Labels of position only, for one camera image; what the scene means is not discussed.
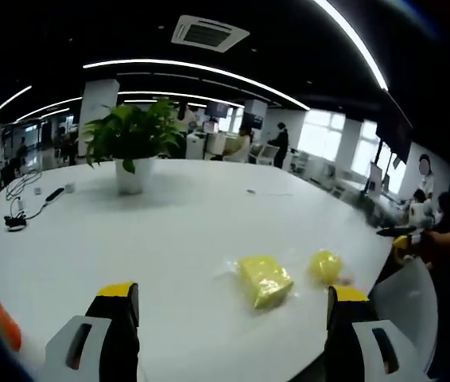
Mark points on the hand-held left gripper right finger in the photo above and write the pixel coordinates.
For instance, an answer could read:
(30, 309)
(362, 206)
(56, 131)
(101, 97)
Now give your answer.
(362, 338)

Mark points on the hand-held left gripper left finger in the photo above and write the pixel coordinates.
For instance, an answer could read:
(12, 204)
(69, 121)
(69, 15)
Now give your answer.
(105, 338)

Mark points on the yellow round silicone block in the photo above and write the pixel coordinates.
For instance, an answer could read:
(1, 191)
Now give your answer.
(325, 266)

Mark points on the person's right hand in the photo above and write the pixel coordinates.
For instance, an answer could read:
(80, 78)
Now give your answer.
(441, 244)

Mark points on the orange object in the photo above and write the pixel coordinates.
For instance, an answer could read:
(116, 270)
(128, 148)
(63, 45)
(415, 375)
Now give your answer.
(4, 318)

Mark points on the dark power strip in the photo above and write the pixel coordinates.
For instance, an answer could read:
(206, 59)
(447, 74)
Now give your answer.
(54, 194)

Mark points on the small white cup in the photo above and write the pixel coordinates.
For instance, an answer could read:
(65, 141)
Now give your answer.
(70, 186)

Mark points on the small white adapter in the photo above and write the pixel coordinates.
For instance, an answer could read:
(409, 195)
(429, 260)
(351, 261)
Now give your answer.
(38, 190)

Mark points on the white plant pot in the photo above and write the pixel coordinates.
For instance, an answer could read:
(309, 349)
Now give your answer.
(134, 176)

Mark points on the green potted plant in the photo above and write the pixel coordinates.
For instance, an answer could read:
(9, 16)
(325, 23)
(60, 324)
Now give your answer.
(133, 127)

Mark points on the ceiling air conditioner vent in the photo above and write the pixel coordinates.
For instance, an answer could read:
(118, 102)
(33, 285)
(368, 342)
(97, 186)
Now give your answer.
(208, 33)

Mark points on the dark wall monitor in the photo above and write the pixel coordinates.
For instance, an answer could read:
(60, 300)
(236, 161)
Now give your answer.
(394, 129)

